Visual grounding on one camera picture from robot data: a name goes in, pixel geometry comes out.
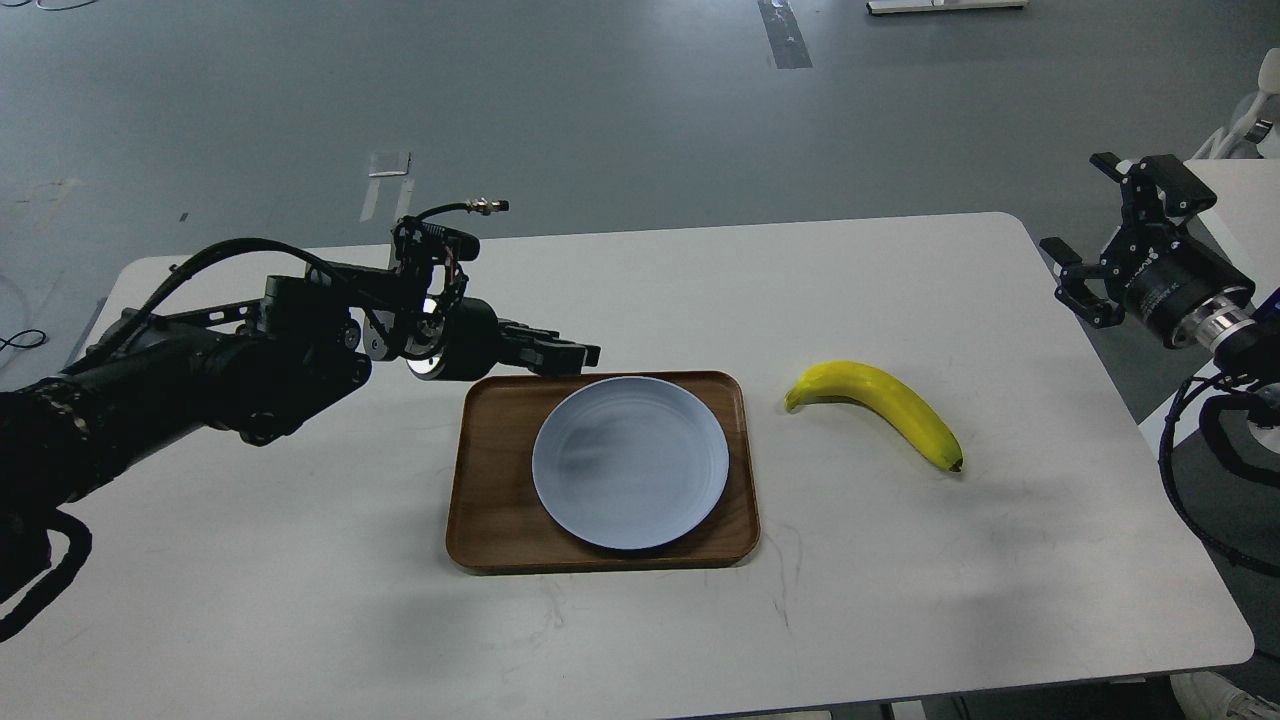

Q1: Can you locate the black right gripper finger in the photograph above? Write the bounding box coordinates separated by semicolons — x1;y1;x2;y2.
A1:
1039;237;1125;329
1089;152;1219;251

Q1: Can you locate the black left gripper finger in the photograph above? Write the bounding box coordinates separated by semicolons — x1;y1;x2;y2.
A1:
518;338;602;378

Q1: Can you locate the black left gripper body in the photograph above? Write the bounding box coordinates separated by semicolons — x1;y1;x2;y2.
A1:
404;299;522;382

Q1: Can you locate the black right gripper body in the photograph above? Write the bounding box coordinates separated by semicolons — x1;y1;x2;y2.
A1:
1112;237;1256;348

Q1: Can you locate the blue round plate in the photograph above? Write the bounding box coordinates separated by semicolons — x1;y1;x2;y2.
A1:
531;375;730;551

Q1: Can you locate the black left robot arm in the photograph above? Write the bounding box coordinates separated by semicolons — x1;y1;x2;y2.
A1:
1;199;600;639

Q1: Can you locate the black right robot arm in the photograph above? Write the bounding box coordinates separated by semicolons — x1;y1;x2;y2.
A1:
1039;152;1277;386

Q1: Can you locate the yellow banana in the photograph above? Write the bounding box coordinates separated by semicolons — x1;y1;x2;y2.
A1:
783;360;964;473

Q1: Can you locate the white side table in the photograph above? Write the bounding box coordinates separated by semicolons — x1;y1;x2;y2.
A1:
1138;160;1280;451

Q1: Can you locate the white rolling chair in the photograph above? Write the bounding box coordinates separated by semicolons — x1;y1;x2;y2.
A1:
1192;47;1279;160

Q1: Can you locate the brown wooden tray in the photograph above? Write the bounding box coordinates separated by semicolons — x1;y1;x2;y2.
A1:
445;372;762;574

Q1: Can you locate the white shoe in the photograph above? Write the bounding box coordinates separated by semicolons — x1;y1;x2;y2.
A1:
1169;671;1279;719

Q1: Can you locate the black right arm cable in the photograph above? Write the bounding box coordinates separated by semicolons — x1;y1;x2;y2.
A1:
1158;375;1280;578

